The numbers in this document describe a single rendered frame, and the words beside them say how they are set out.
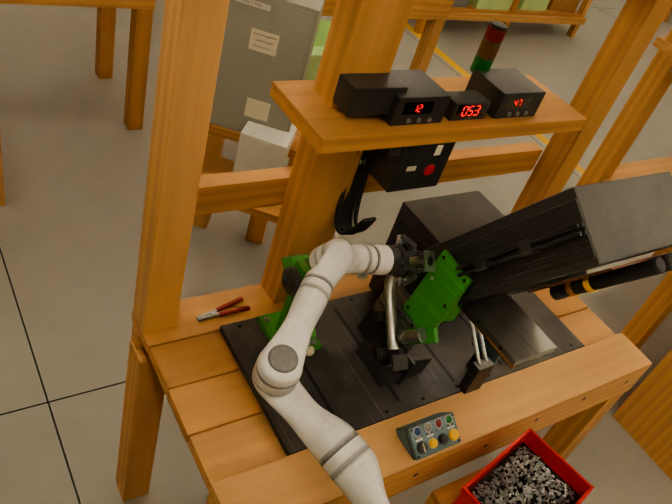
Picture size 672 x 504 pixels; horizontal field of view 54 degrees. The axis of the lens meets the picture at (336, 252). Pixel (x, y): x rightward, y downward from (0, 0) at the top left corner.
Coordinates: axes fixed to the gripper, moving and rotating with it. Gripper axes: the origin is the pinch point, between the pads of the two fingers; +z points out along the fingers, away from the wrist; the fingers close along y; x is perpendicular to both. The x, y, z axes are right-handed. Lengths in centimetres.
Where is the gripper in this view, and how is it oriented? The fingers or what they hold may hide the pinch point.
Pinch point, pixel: (420, 261)
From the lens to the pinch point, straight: 172.9
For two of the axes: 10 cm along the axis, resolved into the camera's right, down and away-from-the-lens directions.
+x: -6.8, 0.4, 7.3
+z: 7.4, 0.4, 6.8
